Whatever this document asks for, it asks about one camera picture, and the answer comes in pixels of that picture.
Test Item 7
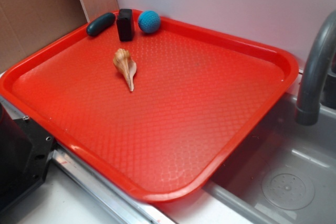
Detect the black box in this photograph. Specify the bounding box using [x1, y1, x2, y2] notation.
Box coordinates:
[117, 9, 135, 42]

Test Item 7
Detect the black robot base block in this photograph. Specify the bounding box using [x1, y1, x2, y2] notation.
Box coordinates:
[1, 106, 55, 213]

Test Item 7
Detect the red plastic tray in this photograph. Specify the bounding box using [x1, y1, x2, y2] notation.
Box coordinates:
[1, 18, 299, 202]

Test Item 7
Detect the tan spiral seashell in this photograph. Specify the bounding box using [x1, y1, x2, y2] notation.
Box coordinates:
[113, 48, 137, 92]

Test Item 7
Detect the blue knitted ball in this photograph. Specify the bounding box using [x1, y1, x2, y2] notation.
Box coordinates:
[138, 10, 161, 34]

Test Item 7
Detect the dark teal oblong object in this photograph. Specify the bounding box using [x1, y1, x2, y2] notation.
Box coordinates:
[86, 12, 115, 37]

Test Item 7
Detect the grey curved faucet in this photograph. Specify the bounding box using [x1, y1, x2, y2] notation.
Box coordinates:
[295, 11, 335, 125]

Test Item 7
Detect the grey plastic sink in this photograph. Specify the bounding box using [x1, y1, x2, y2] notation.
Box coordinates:
[204, 95, 335, 223]

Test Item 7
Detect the brown cardboard panel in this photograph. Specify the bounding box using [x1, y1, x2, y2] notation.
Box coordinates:
[1, 0, 118, 72]

